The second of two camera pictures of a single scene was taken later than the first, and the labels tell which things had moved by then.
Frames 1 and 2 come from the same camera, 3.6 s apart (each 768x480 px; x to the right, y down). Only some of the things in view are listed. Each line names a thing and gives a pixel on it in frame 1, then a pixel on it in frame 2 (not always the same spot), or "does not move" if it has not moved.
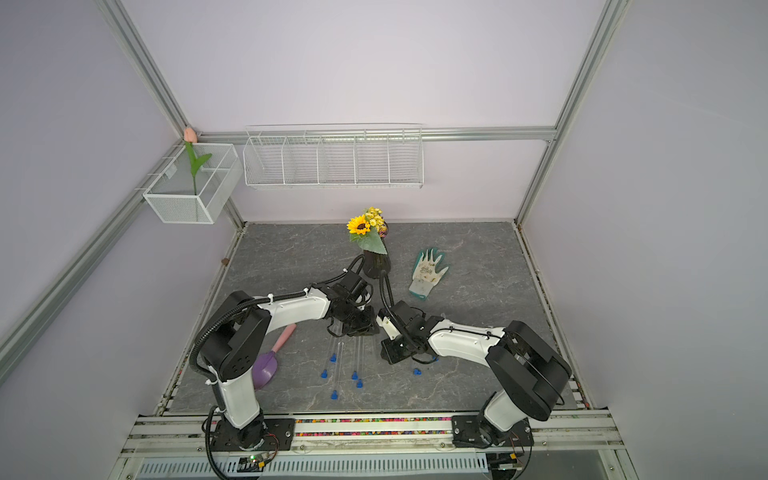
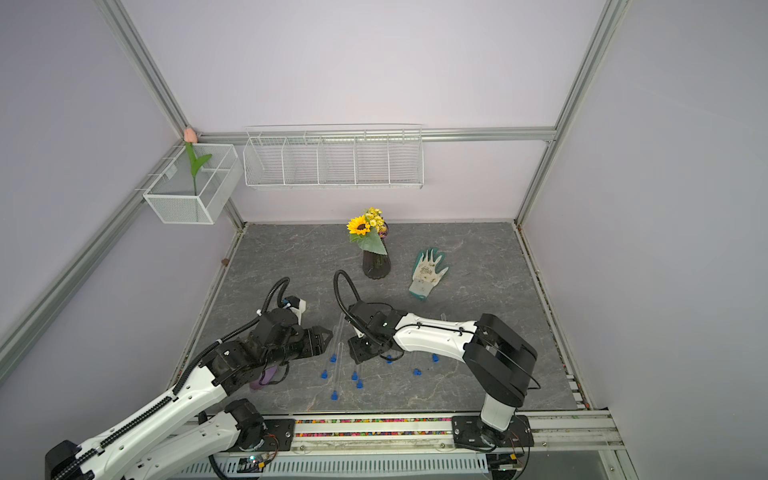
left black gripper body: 357,321 -> 278,355
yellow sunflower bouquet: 368,229 does not move
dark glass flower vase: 374,263 does not move
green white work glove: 428,270 does not move
